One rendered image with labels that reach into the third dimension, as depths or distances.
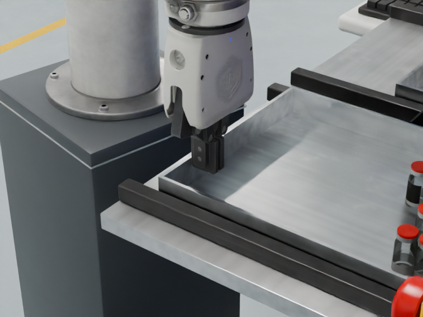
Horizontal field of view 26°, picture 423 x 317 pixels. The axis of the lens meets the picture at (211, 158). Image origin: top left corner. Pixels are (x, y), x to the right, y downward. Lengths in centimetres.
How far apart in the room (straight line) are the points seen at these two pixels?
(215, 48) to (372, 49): 48
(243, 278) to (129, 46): 41
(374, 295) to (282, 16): 296
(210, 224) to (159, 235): 6
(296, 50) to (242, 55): 252
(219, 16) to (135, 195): 22
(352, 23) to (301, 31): 198
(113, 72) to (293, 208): 34
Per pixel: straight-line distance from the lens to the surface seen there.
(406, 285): 66
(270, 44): 348
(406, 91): 116
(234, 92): 93
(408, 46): 135
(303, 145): 107
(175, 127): 92
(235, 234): 89
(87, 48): 118
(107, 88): 119
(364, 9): 164
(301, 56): 339
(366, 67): 128
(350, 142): 109
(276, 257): 87
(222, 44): 89
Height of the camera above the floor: 142
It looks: 31 degrees down
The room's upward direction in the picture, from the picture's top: straight up
